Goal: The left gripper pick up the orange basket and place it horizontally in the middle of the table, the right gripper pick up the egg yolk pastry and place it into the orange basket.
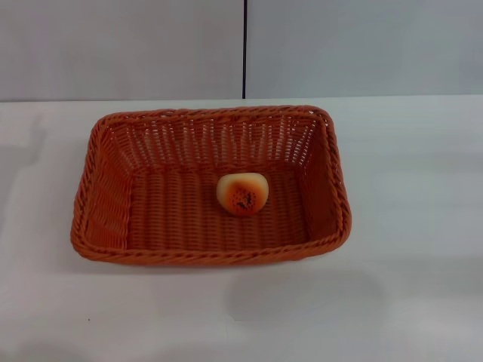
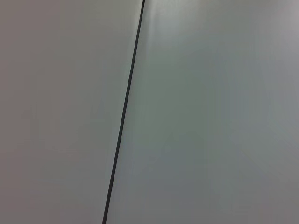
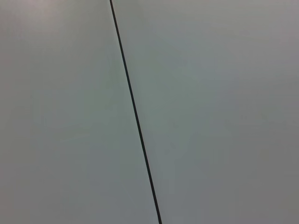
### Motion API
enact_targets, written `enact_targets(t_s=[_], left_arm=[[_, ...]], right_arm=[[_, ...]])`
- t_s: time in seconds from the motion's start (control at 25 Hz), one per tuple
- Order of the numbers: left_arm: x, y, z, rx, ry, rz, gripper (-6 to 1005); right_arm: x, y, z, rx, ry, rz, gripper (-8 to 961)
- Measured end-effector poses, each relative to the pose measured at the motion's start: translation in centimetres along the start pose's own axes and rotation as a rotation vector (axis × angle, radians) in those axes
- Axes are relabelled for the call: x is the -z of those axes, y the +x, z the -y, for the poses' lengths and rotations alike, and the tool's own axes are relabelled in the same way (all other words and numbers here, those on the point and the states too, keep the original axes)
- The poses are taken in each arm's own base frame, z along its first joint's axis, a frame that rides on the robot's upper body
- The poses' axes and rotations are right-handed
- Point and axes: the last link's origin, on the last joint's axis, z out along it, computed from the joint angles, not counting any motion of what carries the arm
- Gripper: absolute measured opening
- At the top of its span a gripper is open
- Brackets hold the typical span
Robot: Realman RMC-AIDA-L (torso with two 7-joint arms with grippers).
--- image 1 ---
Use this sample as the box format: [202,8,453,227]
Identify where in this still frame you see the round bun with orange top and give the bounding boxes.
[216,172,270,218]

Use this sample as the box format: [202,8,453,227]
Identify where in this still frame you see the orange woven wicker basket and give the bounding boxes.
[69,105,353,268]

